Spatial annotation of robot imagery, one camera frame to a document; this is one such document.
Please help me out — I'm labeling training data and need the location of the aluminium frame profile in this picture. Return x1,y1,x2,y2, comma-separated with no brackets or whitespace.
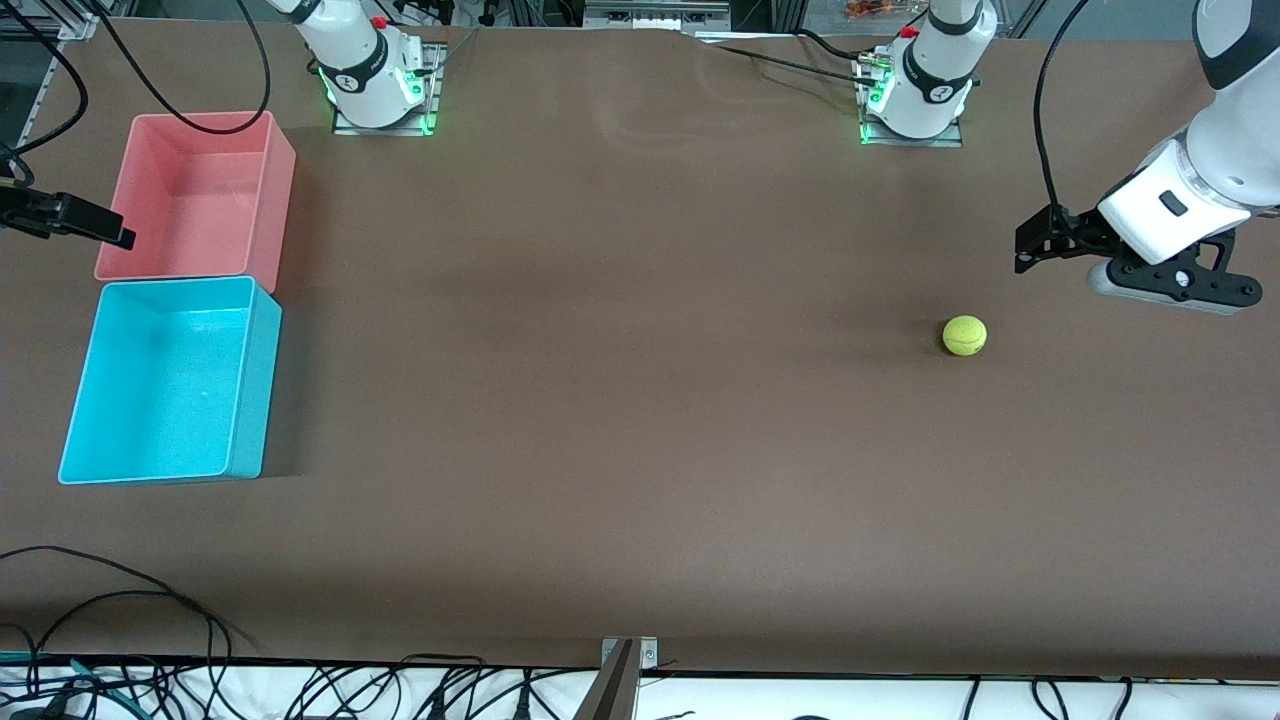
1000,0,1051,39

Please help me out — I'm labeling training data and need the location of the yellow tennis ball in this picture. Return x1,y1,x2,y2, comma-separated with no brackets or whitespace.
942,315,988,358

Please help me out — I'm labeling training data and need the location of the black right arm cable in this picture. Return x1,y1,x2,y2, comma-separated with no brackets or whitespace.
93,0,273,135
0,10,89,186

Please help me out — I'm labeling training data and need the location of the pink plastic bin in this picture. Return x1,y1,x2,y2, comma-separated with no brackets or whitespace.
93,110,298,296

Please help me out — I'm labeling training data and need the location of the teal cable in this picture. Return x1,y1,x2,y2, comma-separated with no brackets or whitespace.
0,652,136,706

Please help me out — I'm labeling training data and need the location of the thin black table cable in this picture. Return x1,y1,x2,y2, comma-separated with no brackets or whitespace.
712,42,881,86
793,28,876,63

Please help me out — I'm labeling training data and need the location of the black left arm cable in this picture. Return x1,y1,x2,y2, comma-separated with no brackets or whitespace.
1033,0,1093,241

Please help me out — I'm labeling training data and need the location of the blue plastic bin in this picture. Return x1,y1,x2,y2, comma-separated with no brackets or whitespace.
57,276,284,486

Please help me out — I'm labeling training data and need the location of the looped black floor cable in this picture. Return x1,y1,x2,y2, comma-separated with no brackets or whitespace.
20,590,233,701

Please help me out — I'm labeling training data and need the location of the aluminium frame corner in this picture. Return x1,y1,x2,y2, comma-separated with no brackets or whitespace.
0,0,101,41

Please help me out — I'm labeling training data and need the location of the brown table cover sheet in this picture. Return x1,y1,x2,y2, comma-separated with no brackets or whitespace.
0,18,1280,683

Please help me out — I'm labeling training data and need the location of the silver metal bracket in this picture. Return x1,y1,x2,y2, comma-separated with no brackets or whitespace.
600,636,659,673

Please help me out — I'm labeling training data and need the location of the grey metal box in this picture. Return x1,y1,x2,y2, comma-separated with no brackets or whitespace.
583,0,733,31

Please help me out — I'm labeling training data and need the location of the long black floor cable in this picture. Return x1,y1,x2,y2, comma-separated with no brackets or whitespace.
0,545,259,666

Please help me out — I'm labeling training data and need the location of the grey metal pole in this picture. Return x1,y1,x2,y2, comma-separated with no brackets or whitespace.
570,640,641,720

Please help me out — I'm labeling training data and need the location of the perforated metal strip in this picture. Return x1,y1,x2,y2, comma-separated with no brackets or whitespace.
18,40,66,151

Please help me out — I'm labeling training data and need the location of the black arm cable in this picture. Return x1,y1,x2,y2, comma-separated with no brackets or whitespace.
0,10,89,186
93,0,273,135
1033,0,1093,241

